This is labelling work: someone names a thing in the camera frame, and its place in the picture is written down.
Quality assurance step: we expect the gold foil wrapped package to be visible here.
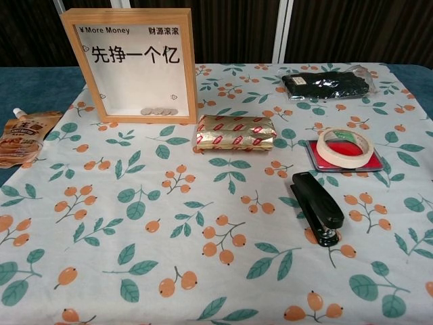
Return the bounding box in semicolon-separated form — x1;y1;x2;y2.
195;114;277;154

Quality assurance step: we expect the floral tablecloth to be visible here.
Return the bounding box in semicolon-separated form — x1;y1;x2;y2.
0;62;433;325

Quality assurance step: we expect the black stapler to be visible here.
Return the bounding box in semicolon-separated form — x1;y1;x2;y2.
290;171;345;247

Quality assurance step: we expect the beige masking tape roll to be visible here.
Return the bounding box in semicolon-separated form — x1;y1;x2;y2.
317;128;375;169

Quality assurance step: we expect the red ink pad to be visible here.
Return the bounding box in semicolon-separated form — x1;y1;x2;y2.
306;138;385;173

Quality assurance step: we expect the black item in plastic bag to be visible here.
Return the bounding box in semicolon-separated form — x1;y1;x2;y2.
281;66;378;102

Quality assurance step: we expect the brown spouted sauce pouch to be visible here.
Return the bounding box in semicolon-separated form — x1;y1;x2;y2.
0;108;64;169

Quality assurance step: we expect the wooden coin box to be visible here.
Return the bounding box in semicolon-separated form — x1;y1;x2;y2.
60;7;199;125

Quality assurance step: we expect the white partition post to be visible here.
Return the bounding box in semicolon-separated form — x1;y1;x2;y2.
276;0;295;64

